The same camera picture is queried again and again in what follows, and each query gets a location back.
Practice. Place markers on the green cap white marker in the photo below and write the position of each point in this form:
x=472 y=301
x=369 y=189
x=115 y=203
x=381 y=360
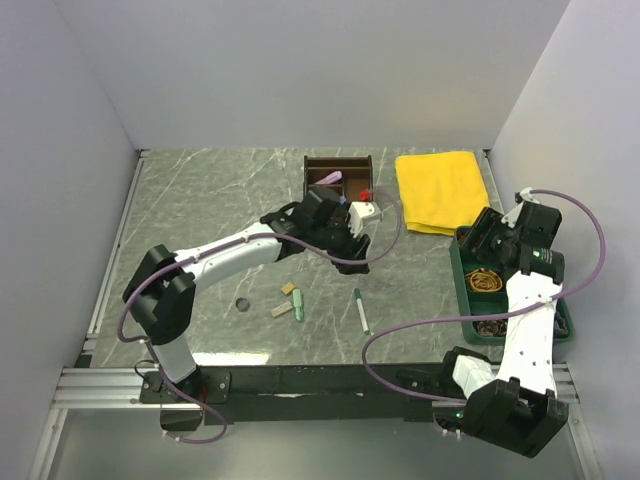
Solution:
x=361 y=311

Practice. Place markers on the white aluminium table rail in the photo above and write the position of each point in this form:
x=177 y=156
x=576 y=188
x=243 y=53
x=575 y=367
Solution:
x=101 y=303

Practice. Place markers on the front aluminium frame rail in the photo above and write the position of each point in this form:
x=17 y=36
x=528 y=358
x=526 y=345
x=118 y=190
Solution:
x=105 y=389

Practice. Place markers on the brown rubber bands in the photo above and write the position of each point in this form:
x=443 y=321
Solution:
x=491 y=328

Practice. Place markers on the tan square eraser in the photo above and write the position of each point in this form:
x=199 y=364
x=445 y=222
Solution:
x=288 y=288

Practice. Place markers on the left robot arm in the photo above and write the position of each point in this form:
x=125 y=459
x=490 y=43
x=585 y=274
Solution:
x=160 y=296

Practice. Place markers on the brown wooden desk organizer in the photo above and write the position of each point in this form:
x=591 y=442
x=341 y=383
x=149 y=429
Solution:
x=351 y=177

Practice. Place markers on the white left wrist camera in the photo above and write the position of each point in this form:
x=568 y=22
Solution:
x=362 y=213

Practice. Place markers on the beige rectangular eraser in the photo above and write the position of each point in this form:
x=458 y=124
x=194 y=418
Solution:
x=281 y=309

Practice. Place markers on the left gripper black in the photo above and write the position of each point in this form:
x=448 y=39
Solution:
x=351 y=248

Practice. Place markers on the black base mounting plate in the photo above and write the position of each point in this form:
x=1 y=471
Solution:
x=320 y=392

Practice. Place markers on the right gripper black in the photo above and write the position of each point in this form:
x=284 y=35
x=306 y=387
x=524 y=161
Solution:
x=487 y=221

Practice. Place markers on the small round dark cap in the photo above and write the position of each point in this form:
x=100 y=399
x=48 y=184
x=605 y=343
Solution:
x=242 y=304

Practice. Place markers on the yellow folded cloth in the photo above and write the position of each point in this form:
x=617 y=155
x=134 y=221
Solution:
x=441 y=191

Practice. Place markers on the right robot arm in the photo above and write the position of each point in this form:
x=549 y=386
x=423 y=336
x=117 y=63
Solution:
x=516 y=406

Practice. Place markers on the yellow rubber bands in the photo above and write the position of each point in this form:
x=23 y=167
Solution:
x=484 y=281

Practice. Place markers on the green compartment tray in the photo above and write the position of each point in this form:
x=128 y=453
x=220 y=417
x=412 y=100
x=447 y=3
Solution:
x=475 y=303

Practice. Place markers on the pink eraser stick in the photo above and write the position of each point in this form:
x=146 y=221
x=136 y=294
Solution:
x=331 y=179

